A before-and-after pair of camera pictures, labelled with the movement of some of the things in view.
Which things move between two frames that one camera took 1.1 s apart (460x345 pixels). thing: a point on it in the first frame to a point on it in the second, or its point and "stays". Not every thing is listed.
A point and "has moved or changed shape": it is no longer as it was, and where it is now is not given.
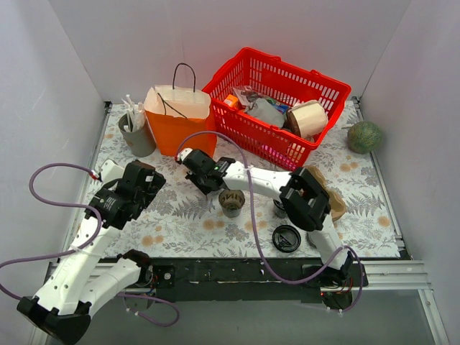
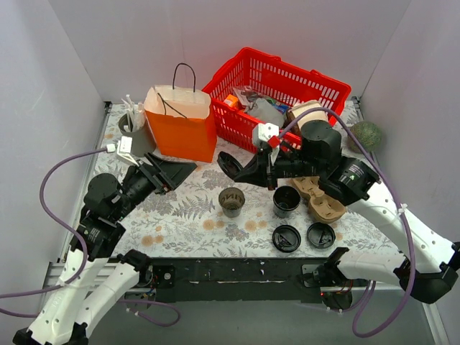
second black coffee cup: x=231 y=201 stays
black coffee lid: x=286 y=238 stays
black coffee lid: x=310 y=241 has moved or changed shape
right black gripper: x=195 y=179 to x=270 y=170
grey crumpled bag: x=261 y=108 stays
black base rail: x=254 y=279 stays
